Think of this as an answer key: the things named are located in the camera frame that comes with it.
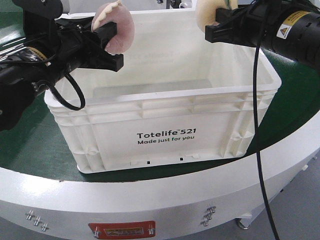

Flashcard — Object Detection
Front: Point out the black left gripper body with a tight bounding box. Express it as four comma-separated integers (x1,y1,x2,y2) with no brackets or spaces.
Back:
22,0,105,83

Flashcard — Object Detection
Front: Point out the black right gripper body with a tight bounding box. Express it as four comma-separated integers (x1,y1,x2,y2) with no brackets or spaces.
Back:
239,0,283,52

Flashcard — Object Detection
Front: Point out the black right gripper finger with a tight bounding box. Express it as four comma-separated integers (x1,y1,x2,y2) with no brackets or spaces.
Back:
215,7,247,24
204,21,248,45

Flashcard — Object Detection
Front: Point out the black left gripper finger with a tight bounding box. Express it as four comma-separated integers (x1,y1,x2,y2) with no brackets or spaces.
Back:
87,22,117,45
82,47,124,72

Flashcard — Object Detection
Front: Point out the cream yellow plush toy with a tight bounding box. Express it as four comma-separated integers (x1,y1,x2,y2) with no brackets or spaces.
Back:
195,0,238,33

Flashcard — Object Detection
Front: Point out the pink plush toy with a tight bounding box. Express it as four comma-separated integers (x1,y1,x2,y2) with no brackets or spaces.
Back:
91,0,135,55

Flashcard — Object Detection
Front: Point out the white plastic tote box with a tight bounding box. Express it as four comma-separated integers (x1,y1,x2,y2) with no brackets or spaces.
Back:
44,7,282,174

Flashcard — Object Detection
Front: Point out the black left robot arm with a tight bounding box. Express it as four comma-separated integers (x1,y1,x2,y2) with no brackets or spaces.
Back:
0,0,132,130

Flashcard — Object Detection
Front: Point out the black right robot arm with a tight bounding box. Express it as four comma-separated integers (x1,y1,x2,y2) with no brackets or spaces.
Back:
204,0,320,71

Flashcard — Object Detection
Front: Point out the white curved conveyor rim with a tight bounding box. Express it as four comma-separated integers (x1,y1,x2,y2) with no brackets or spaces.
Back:
0,107,320,240

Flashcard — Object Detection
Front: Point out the red warning label plate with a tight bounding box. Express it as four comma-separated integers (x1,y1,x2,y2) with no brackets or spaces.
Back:
88,221,156,240

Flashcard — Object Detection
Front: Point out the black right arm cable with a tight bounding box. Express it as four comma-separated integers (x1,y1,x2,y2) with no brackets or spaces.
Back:
251,0,281,240

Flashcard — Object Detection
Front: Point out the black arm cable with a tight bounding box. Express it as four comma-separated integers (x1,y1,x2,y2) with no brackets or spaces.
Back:
42,72,87,111
251,0,281,240

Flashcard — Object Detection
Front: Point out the white inner conveyor ring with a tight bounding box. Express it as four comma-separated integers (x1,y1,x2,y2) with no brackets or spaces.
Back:
59,0,201,16

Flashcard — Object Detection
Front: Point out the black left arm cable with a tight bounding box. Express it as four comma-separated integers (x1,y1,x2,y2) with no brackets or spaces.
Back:
42,72,87,111

